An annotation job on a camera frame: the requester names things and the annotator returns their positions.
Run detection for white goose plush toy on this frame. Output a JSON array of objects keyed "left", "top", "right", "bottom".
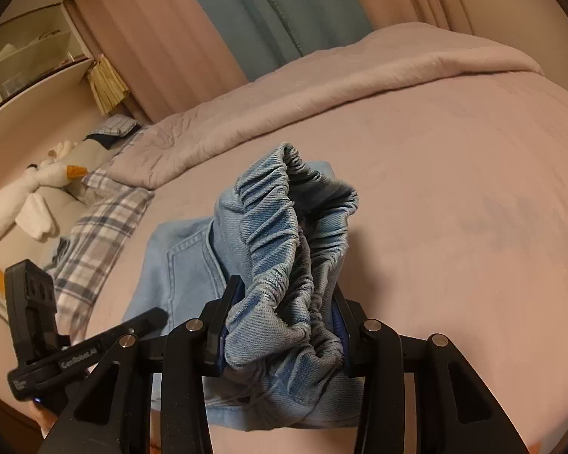
[{"left": 0, "top": 138, "right": 87, "bottom": 314}]

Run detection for light blue denim pants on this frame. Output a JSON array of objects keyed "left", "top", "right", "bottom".
[{"left": 123, "top": 142, "right": 366, "bottom": 432}]

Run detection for blue curtain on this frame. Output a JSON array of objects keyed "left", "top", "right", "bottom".
[{"left": 170, "top": 0, "right": 376, "bottom": 84}]

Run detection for pink quilt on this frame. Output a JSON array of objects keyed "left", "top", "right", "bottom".
[{"left": 108, "top": 21, "right": 546, "bottom": 191}]

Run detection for white glass-door cabinet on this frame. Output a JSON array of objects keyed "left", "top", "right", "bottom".
[{"left": 0, "top": 0, "right": 96, "bottom": 124}]

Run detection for beige hanging tassel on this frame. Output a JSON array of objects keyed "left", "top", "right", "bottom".
[{"left": 86, "top": 53, "right": 130, "bottom": 115}]

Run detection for plaid pillow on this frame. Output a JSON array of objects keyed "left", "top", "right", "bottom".
[{"left": 42, "top": 170, "right": 158, "bottom": 342}]

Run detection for pink bed sheet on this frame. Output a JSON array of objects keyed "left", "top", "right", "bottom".
[{"left": 0, "top": 71, "right": 568, "bottom": 454}]

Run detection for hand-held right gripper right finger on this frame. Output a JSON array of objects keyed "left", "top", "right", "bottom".
[{"left": 334, "top": 288, "right": 522, "bottom": 454}]

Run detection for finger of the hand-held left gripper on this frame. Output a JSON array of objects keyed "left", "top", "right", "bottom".
[{"left": 125, "top": 307, "right": 168, "bottom": 340}]

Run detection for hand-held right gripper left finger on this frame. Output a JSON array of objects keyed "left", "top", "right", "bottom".
[{"left": 42, "top": 274, "right": 243, "bottom": 454}]

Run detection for folded blue plaid cloth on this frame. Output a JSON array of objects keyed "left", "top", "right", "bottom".
[{"left": 84, "top": 113, "right": 144, "bottom": 148}]

